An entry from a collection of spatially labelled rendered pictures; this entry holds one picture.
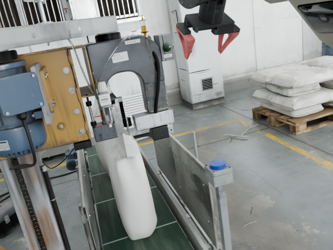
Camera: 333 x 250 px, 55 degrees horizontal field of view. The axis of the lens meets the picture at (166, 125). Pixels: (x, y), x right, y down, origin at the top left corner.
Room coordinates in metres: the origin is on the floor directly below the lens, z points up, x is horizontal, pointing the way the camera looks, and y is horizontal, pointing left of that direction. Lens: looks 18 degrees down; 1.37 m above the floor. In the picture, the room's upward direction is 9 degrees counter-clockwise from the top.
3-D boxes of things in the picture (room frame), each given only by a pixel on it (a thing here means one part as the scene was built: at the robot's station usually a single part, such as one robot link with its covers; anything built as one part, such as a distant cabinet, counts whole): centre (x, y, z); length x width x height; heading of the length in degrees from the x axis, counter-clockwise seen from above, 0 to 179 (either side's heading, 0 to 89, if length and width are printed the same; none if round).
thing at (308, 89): (3.62, -1.50, 0.44); 0.66 x 0.42 x 0.14; 8
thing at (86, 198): (1.61, 0.50, 0.54); 1.05 x 0.02 x 0.41; 14
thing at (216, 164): (1.06, -0.16, 0.84); 0.06 x 0.06 x 0.02
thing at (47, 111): (0.97, 0.36, 1.23); 0.28 x 0.07 x 0.16; 14
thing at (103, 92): (1.03, 0.18, 1.14); 0.05 x 0.04 x 0.16; 104
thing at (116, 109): (1.10, 0.17, 1.08); 0.03 x 0.01 x 0.13; 104
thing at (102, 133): (1.08, 0.22, 1.04); 0.08 x 0.06 x 0.05; 104
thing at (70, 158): (2.64, 0.86, 0.35); 0.30 x 0.15 x 0.15; 14
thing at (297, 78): (3.43, -1.60, 0.56); 0.66 x 0.42 x 0.15; 104
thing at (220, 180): (1.06, -0.16, 0.81); 0.08 x 0.08 x 0.06; 14
